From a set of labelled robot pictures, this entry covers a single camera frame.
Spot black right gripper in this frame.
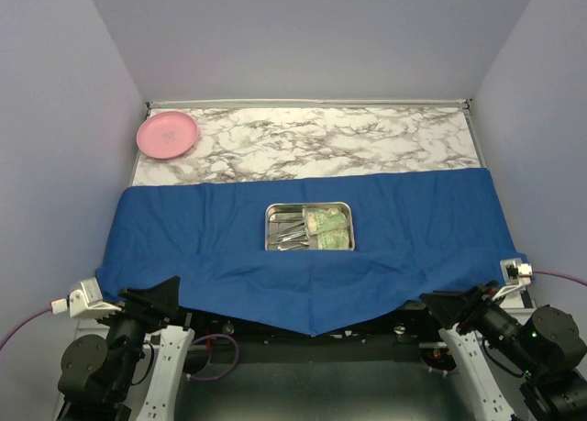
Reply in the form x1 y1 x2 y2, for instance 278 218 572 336
420 277 544 374

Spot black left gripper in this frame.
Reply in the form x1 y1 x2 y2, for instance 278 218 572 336
93 272 182 397

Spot blue surgical drape cloth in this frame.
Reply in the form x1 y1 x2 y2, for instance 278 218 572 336
96 169 517 336

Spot pink plastic plate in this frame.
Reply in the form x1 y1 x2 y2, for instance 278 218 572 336
136 111 199 160

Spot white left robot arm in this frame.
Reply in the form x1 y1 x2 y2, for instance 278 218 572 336
57 276 204 420

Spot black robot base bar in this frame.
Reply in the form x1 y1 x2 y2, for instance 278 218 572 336
183 301 456 373

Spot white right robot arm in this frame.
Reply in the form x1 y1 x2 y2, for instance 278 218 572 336
420 283 586 420

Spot steel surgical instruments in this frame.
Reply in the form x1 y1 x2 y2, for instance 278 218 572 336
265 205 310 250

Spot steel instrument tray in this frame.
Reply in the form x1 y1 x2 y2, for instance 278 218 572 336
265 202 355 251

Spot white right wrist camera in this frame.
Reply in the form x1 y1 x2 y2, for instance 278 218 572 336
493 258 534 301

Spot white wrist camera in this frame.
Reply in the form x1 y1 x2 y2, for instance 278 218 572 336
50 277 122 320
493 258 534 301

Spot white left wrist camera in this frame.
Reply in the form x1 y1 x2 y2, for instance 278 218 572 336
50 277 122 320

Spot aluminium table edge rail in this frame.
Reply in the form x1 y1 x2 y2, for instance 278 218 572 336
146 99 470 109

